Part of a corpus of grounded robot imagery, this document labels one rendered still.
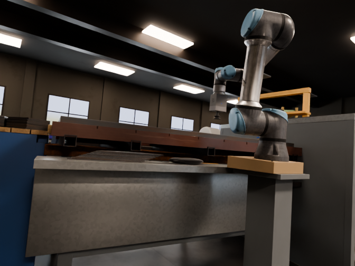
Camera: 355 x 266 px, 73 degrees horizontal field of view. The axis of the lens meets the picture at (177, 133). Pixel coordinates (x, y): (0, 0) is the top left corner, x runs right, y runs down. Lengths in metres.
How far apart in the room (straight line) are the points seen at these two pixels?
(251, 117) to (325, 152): 0.90
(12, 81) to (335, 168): 9.17
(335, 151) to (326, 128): 0.16
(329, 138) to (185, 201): 1.07
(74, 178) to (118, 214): 0.25
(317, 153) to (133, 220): 1.31
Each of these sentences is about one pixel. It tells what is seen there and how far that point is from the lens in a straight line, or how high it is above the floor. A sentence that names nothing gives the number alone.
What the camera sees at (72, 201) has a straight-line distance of 1.10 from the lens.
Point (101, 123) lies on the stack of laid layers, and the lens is 1.18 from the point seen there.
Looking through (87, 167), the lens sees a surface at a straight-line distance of 0.92.
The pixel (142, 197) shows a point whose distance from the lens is 1.17.
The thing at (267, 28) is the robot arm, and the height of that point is 1.27.
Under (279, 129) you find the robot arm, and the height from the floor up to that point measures 0.87.
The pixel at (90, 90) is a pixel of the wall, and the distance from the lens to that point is 10.02.
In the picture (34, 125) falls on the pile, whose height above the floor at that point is 0.81.
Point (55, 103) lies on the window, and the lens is 9.64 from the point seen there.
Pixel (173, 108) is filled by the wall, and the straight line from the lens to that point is 11.71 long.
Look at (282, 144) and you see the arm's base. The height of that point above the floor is 0.81.
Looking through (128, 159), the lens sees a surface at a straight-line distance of 1.03.
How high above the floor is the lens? 0.75
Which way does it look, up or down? 4 degrees up
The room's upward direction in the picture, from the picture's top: 4 degrees clockwise
